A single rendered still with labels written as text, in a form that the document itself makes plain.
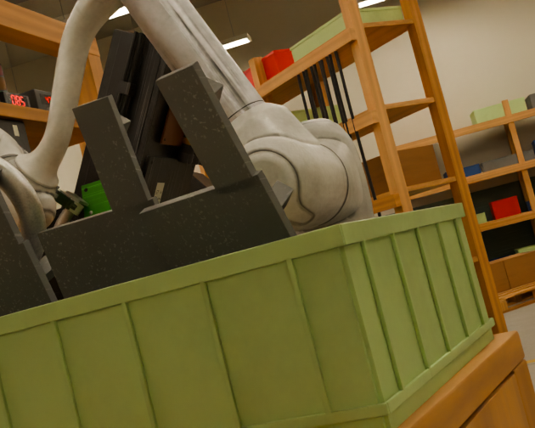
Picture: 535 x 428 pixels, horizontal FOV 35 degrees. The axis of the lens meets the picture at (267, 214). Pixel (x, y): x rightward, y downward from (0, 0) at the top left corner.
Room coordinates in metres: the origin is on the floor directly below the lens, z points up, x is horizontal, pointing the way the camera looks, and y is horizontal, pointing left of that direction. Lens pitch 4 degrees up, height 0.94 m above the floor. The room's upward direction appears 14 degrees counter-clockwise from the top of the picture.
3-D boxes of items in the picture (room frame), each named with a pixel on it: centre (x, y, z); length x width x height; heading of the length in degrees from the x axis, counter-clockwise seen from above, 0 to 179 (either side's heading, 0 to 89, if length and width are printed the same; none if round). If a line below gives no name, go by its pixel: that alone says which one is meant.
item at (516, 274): (8.68, -2.21, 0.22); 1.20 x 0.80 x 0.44; 120
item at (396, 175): (5.62, -0.32, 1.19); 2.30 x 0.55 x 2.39; 30
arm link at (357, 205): (1.62, -0.12, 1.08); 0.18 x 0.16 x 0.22; 159
